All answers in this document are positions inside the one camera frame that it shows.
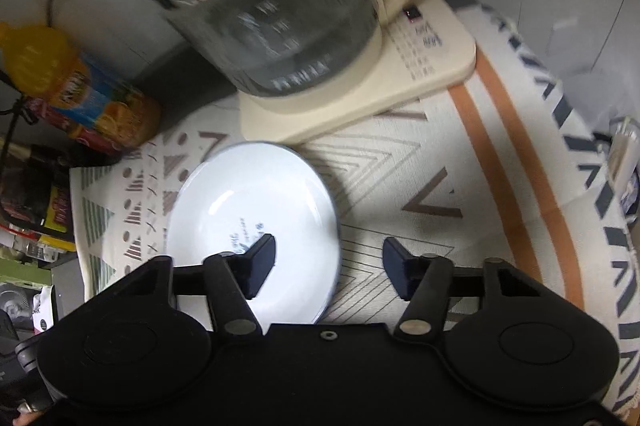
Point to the white Bakery plate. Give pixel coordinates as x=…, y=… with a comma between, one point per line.
x=255, y=188

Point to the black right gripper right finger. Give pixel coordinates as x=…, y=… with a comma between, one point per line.
x=423, y=283

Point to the cream kettle base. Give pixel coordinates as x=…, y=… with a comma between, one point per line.
x=406, y=60

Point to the patterned table cloth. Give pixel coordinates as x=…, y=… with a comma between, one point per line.
x=499, y=166

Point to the orange juice bottle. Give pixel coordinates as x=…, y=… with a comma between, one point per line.
x=43, y=63

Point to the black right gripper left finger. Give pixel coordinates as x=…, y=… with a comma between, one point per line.
x=231, y=281

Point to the dark soy sauce bottle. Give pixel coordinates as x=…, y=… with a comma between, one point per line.
x=35, y=195

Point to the red drink can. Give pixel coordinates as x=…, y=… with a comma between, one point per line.
x=77, y=132

